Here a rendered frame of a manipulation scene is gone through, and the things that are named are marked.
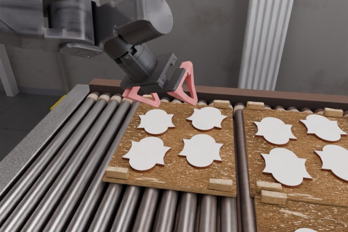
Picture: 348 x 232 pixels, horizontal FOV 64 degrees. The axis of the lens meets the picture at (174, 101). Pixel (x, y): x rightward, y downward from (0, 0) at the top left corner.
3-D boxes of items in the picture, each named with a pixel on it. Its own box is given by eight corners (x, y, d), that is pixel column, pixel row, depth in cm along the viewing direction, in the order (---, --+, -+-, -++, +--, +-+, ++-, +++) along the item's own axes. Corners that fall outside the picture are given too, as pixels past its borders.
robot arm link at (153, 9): (49, -9, 38) (54, 52, 37) (102, -49, 31) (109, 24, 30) (117, 15, 47) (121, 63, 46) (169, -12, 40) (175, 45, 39)
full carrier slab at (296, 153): (249, 197, 69) (252, 185, 67) (242, 110, 104) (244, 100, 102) (403, 217, 64) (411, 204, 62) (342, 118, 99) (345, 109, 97)
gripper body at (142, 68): (164, 88, 44) (134, 56, 40) (125, 92, 51) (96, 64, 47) (179, 59, 47) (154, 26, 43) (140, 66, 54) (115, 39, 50)
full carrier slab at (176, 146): (102, 182, 74) (100, 170, 71) (141, 103, 108) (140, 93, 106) (235, 198, 69) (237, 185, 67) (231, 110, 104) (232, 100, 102)
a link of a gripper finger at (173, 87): (199, 118, 47) (168, 83, 42) (169, 118, 52) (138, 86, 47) (212, 88, 51) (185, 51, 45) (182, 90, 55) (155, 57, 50)
